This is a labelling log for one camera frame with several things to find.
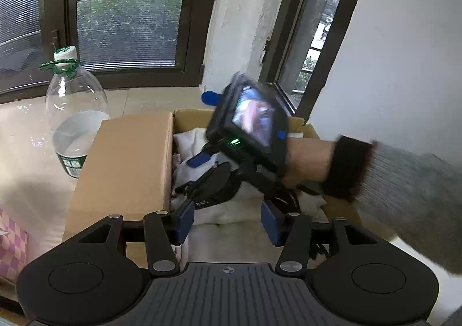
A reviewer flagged narrow side window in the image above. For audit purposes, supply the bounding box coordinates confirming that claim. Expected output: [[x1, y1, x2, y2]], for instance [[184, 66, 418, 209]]
[[259, 0, 358, 120]]

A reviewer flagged right forearm grey sleeve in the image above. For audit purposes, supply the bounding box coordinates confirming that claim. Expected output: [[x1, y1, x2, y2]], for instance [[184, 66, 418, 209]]
[[322, 136, 461, 274]]

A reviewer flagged dark framed window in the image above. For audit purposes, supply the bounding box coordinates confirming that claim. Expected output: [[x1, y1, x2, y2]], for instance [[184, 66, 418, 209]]
[[1, 0, 215, 102]]

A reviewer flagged right human hand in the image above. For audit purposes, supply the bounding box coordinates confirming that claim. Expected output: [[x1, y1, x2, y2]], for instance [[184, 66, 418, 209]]
[[283, 138, 336, 188]]

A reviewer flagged brown cardboard box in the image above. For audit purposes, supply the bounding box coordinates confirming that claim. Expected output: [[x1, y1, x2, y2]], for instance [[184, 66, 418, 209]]
[[62, 108, 396, 271]]

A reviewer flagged beige satin shirt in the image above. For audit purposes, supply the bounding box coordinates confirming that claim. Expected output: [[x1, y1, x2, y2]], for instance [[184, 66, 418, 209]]
[[171, 125, 330, 227]]

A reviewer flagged pink checkered cloth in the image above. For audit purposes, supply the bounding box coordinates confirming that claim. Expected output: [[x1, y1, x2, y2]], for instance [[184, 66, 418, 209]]
[[0, 209, 28, 284]]

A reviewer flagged clear plastic water bottle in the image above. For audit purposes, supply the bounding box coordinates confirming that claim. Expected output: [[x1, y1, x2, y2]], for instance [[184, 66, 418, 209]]
[[39, 46, 110, 179]]

